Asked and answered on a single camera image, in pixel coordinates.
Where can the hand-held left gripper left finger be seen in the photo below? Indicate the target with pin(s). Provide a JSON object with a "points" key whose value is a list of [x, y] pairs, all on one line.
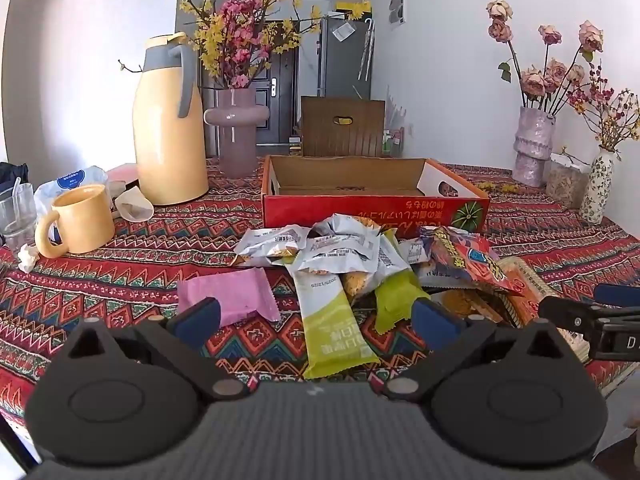
{"points": [[195, 322]]}

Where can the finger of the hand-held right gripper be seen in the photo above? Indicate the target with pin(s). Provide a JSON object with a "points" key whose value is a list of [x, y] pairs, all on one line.
{"points": [[617, 295], [565, 312]]}

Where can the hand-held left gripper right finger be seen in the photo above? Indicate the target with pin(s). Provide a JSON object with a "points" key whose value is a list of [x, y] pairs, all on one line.
{"points": [[435, 322]]}

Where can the golden cracker packet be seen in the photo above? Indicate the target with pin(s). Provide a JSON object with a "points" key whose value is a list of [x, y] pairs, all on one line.
{"points": [[470, 305]]}

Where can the small green snack packet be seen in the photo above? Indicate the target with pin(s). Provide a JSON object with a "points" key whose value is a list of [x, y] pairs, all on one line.
{"points": [[397, 295]]}

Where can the orange cracker packet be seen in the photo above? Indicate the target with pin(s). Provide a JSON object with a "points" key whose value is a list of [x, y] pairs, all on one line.
{"points": [[525, 285]]}

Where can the pink snack packet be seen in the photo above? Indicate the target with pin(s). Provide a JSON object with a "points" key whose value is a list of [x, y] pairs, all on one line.
{"points": [[235, 292]]}

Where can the red blue snack packet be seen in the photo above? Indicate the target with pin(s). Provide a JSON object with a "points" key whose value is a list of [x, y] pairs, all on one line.
{"points": [[470, 260]]}

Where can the long green white snack packet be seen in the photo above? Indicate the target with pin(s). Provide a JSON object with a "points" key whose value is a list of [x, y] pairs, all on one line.
{"points": [[330, 330]]}

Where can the pile of white snack packets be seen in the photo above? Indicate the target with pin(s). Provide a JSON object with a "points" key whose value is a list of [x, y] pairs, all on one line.
{"points": [[330, 250]]}

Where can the red cardboard box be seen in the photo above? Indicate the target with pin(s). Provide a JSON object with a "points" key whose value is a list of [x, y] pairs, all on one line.
{"points": [[350, 212]]}

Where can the white floral vase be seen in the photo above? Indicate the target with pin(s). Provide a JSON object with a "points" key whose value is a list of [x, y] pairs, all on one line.
{"points": [[597, 190]]}

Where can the clear jar of dried flakes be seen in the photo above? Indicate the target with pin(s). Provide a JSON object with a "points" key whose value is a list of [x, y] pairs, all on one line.
{"points": [[565, 185]]}

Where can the beige paper cup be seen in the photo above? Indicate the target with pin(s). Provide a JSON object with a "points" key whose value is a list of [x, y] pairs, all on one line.
{"points": [[132, 205]]}

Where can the fallen yellow petals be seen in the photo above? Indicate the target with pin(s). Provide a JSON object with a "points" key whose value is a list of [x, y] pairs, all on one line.
{"points": [[502, 187]]}

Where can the yellow mug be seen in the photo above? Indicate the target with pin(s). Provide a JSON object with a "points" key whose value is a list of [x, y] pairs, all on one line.
{"points": [[85, 225]]}

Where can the pink textured vase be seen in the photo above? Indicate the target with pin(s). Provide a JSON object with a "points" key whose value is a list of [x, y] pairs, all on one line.
{"points": [[532, 150]]}

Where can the pink flat box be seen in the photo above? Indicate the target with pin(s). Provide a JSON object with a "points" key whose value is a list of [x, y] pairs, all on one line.
{"points": [[122, 172]]}

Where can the red yellow dried twigs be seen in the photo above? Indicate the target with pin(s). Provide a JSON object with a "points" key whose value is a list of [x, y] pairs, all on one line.
{"points": [[617, 120]]}

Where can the yellow thermos jug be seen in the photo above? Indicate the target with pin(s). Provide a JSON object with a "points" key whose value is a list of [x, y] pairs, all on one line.
{"points": [[165, 150]]}

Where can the crumpled white tissue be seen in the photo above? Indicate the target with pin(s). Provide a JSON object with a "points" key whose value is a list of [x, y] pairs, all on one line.
{"points": [[27, 257]]}

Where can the blue white tissue pack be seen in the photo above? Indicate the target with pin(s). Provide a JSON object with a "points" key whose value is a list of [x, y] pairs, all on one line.
{"points": [[70, 180]]}

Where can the clear glass cup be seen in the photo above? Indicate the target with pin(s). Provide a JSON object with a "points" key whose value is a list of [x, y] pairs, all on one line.
{"points": [[17, 220]]}

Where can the white feathery twigs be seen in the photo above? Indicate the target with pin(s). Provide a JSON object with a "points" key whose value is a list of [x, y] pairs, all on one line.
{"points": [[395, 120]]}

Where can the dried pink roses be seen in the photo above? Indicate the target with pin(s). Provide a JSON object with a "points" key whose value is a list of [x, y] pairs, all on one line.
{"points": [[532, 82]]}

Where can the dark entrance door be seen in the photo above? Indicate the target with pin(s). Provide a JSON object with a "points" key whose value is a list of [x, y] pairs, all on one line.
{"points": [[280, 110]]}

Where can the dark bag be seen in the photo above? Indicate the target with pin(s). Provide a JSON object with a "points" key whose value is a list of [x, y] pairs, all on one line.
{"points": [[12, 175]]}

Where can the grey refrigerator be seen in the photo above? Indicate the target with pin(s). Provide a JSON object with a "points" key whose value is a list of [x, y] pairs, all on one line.
{"points": [[345, 70]]}

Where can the white hanging umbrella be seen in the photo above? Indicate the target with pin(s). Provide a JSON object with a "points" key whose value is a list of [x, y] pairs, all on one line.
{"points": [[367, 50]]}

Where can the paper note on refrigerator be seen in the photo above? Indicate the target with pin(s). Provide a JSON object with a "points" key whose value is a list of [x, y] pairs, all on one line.
{"points": [[344, 31]]}

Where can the white wall fuse box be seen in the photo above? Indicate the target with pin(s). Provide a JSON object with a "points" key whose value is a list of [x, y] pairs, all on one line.
{"points": [[396, 7]]}

